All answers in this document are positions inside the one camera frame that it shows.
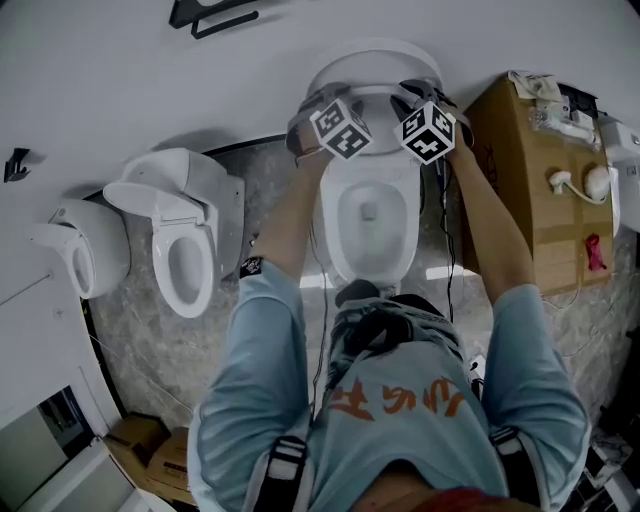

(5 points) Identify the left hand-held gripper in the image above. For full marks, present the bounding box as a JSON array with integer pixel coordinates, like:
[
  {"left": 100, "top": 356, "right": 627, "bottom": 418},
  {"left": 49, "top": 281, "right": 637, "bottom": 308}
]
[{"left": 285, "top": 82, "right": 374, "bottom": 161}]

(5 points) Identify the white smart toilet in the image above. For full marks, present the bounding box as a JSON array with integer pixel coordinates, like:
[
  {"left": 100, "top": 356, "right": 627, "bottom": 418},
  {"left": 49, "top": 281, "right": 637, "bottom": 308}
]
[{"left": 318, "top": 144, "right": 422, "bottom": 296}]

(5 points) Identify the white framed glass cabinet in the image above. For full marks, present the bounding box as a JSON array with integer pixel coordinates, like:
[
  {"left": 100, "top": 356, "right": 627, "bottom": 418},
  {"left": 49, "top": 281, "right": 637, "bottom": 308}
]
[{"left": 0, "top": 384, "right": 126, "bottom": 512}]

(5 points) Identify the red ribbon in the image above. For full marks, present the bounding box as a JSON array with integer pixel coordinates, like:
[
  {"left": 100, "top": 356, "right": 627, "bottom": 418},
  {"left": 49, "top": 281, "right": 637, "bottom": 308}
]
[{"left": 584, "top": 233, "right": 609, "bottom": 272}]

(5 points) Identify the large cardboard box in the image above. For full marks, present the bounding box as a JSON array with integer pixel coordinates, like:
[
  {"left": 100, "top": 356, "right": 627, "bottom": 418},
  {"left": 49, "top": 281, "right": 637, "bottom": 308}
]
[{"left": 462, "top": 72, "right": 621, "bottom": 296}]

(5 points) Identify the light brown cardboard box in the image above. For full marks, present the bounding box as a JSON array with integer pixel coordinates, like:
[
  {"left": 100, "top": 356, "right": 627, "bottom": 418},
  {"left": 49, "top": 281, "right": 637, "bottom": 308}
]
[{"left": 147, "top": 427, "right": 194, "bottom": 504}]

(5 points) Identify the light blue printed t-shirt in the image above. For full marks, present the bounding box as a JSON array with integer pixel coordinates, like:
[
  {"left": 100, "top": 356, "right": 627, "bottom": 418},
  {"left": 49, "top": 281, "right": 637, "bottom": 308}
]
[{"left": 187, "top": 257, "right": 592, "bottom": 512}]

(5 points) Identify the person's left hand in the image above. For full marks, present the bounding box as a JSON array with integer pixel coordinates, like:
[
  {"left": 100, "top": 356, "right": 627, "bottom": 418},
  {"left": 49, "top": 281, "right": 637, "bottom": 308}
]
[{"left": 295, "top": 119, "right": 322, "bottom": 152}]

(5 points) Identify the black wall hook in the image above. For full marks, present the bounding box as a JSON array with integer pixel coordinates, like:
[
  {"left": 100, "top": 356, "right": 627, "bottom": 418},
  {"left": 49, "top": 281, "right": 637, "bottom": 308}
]
[{"left": 3, "top": 147, "right": 32, "bottom": 184}]

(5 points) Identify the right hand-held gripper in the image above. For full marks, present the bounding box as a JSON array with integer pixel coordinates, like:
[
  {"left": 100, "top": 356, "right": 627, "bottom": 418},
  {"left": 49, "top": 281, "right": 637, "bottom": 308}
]
[{"left": 389, "top": 78, "right": 474, "bottom": 165}]

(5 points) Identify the black and grey harness strap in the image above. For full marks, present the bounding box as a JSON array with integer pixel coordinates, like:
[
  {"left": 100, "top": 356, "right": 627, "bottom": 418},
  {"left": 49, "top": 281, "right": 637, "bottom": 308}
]
[
  {"left": 489, "top": 427, "right": 531, "bottom": 501},
  {"left": 264, "top": 434, "right": 309, "bottom": 512}
]

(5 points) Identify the person's right forearm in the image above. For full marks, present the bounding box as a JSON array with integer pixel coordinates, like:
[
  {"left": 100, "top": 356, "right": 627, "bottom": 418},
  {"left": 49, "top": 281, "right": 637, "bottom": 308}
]
[{"left": 447, "top": 144, "right": 534, "bottom": 306}]

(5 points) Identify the white hose with fittings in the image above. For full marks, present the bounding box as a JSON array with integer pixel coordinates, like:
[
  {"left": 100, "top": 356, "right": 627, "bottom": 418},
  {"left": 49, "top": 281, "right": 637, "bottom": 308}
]
[{"left": 548, "top": 166, "right": 611, "bottom": 204}]

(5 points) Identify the person's left forearm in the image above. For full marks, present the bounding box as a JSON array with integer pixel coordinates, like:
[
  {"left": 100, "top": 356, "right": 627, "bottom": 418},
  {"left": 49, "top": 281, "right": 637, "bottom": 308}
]
[{"left": 252, "top": 149, "right": 336, "bottom": 281}]

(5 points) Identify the thin black cable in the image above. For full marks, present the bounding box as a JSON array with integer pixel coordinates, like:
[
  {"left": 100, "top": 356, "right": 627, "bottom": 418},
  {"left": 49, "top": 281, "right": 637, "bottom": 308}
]
[
  {"left": 437, "top": 159, "right": 457, "bottom": 321},
  {"left": 309, "top": 219, "right": 332, "bottom": 416}
]

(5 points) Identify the dark cluttered shelf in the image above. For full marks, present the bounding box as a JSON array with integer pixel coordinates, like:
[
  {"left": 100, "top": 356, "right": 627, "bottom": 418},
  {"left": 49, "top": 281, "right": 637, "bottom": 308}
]
[{"left": 584, "top": 429, "right": 640, "bottom": 512}]

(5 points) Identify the white cable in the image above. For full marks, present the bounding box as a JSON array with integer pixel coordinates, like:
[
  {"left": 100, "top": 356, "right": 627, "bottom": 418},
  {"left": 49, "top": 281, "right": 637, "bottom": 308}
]
[{"left": 542, "top": 287, "right": 581, "bottom": 311}]

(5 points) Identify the dark brown cardboard box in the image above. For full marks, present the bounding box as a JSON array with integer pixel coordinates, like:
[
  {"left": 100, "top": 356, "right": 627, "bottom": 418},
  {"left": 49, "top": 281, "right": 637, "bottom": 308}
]
[{"left": 104, "top": 413, "right": 171, "bottom": 466}]

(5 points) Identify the black wall rack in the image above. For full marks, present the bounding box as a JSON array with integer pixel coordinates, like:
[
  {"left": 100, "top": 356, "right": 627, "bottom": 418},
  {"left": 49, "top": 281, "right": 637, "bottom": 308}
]
[{"left": 168, "top": 0, "right": 261, "bottom": 40}]

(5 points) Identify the rounded white toilet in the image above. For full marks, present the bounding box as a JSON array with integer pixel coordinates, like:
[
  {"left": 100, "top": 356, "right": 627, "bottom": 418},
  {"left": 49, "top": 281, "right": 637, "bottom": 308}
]
[{"left": 24, "top": 198, "right": 132, "bottom": 300}]

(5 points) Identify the person's neck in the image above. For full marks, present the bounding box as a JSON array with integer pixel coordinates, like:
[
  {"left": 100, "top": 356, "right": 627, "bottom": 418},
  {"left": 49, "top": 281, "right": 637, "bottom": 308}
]
[{"left": 359, "top": 462, "right": 506, "bottom": 512}]

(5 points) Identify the elongated white toilet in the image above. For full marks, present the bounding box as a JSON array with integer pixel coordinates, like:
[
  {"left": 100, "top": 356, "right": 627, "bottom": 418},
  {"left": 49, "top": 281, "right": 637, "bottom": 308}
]
[{"left": 102, "top": 147, "right": 246, "bottom": 320}]

